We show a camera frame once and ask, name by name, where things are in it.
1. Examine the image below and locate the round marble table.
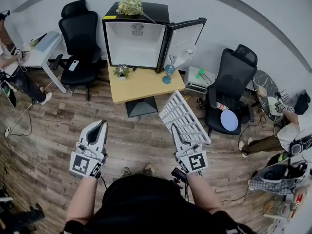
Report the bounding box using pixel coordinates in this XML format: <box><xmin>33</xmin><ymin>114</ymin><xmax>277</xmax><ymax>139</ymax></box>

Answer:
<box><xmin>252</xmin><ymin>69</ymin><xmax>286</xmax><ymax>121</ymax></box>

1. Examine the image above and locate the person's black shirt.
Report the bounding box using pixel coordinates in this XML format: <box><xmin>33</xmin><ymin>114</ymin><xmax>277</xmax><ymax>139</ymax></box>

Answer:
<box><xmin>63</xmin><ymin>174</ymin><xmax>258</xmax><ymax>234</ymax></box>

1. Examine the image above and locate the white wire fridge shelf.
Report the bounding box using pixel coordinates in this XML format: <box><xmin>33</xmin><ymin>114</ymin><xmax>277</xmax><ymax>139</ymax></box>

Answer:
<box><xmin>158</xmin><ymin>89</ymin><xmax>212</xmax><ymax>145</ymax></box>

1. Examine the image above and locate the checkered cloth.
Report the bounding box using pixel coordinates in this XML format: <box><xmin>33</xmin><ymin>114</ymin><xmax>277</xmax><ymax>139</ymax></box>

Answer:
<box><xmin>248</xmin><ymin>174</ymin><xmax>295</xmax><ymax>196</ymax></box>

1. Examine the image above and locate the artificial flower bouquet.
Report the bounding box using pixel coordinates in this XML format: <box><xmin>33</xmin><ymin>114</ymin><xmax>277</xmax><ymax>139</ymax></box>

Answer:
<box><xmin>117</xmin><ymin>0</ymin><xmax>159</xmax><ymax>25</ymax></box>

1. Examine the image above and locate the black belt device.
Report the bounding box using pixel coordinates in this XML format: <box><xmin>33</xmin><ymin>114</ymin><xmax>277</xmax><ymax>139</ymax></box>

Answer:
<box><xmin>170</xmin><ymin>167</ymin><xmax>189</xmax><ymax>189</ymax></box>

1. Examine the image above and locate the person's right forearm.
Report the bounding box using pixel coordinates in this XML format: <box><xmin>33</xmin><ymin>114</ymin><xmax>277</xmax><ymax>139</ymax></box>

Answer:
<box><xmin>187</xmin><ymin>172</ymin><xmax>224</xmax><ymax>214</ymax></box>

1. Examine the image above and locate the person's left forearm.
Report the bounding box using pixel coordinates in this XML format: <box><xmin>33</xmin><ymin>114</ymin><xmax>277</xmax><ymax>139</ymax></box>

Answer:
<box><xmin>66</xmin><ymin>173</ymin><xmax>98</xmax><ymax>225</ymax></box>

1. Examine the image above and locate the pale teal flat box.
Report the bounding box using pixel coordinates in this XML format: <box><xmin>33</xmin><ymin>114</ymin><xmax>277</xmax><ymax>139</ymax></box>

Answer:
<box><xmin>35</xmin><ymin>31</ymin><xmax>60</xmax><ymax>53</ymax></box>

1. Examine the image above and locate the white desk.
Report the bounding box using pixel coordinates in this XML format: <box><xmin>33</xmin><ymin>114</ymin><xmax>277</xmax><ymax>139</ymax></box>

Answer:
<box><xmin>18</xmin><ymin>32</ymin><xmax>68</xmax><ymax>94</ymax></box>

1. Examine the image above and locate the green and black device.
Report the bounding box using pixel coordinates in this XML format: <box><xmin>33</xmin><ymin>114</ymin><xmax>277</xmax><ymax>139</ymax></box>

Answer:
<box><xmin>0</xmin><ymin>81</ymin><xmax>17</xmax><ymax>108</ymax></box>
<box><xmin>268</xmin><ymin>152</ymin><xmax>292</xmax><ymax>167</ymax></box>

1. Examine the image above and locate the low white cabinet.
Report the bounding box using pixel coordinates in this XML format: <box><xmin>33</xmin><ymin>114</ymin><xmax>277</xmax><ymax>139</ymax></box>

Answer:
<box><xmin>184</xmin><ymin>66</ymin><xmax>217</xmax><ymax>95</ymax></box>

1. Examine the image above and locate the person's right shoe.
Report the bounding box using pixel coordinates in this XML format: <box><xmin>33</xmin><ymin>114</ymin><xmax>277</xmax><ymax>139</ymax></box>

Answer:
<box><xmin>142</xmin><ymin>163</ymin><xmax>156</xmax><ymax>176</ymax></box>

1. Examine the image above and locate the potted purple flower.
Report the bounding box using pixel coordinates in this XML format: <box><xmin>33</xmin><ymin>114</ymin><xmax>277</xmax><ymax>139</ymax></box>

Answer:
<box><xmin>113</xmin><ymin>64</ymin><xmax>130</xmax><ymax>81</ymax></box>

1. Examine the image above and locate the pale blue round plate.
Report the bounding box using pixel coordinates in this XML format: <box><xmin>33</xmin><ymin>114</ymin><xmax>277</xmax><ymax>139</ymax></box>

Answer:
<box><xmin>220</xmin><ymin>110</ymin><xmax>239</xmax><ymax>132</ymax></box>

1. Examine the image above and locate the wooden table with black base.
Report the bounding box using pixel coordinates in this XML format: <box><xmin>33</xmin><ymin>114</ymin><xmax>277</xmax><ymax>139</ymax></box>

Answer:
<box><xmin>107</xmin><ymin>59</ymin><xmax>186</xmax><ymax>118</ymax></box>

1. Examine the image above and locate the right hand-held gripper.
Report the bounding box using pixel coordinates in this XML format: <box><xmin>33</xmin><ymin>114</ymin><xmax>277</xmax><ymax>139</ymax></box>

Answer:
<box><xmin>171</xmin><ymin>123</ymin><xmax>208</xmax><ymax>175</ymax></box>

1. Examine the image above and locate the black mesh office chair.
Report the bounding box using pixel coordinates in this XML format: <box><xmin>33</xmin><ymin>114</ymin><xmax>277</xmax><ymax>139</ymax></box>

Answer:
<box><xmin>204</xmin><ymin>44</ymin><xmax>258</xmax><ymax>137</ymax></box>
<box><xmin>52</xmin><ymin>0</ymin><xmax>103</xmax><ymax>101</ymax></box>

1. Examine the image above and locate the black tablet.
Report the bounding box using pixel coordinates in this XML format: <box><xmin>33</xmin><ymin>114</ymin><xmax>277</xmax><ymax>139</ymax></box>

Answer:
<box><xmin>30</xmin><ymin>33</ymin><xmax>47</xmax><ymax>43</ymax></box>

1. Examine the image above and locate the black mini fridge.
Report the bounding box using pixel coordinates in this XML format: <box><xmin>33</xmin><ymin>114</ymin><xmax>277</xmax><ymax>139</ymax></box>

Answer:
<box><xmin>101</xmin><ymin>1</ymin><xmax>171</xmax><ymax>74</ymax></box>

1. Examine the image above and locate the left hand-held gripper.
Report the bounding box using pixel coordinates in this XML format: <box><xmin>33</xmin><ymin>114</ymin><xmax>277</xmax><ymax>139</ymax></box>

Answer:
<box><xmin>69</xmin><ymin>119</ymin><xmax>109</xmax><ymax>179</ymax></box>

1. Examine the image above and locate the white round plate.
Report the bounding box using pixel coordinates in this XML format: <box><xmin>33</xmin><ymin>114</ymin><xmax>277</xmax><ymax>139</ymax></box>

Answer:
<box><xmin>267</xmin><ymin>96</ymin><xmax>284</xmax><ymax>117</ymax></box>

